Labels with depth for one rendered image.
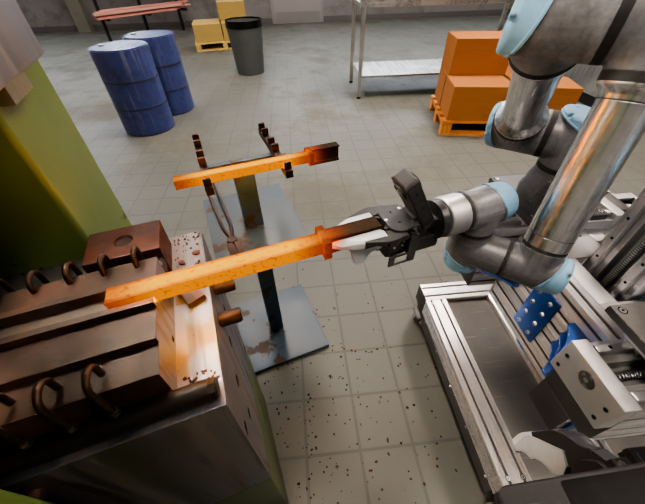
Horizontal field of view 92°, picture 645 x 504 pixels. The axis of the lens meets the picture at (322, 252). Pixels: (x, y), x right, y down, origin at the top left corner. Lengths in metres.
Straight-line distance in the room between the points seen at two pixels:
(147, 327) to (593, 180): 0.68
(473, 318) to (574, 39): 1.09
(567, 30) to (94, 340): 0.75
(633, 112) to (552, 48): 0.14
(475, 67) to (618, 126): 3.18
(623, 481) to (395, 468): 1.12
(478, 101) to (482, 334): 2.47
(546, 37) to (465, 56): 3.10
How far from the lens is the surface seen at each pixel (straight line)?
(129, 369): 0.46
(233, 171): 0.85
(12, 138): 0.67
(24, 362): 0.53
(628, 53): 0.63
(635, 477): 0.30
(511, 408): 1.35
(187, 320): 0.55
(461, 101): 3.44
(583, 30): 0.62
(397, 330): 1.61
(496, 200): 0.64
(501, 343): 1.46
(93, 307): 0.54
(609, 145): 0.64
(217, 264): 0.48
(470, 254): 0.69
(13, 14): 0.42
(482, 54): 3.76
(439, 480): 1.41
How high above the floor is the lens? 1.34
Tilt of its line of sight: 44 degrees down
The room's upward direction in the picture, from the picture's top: 2 degrees counter-clockwise
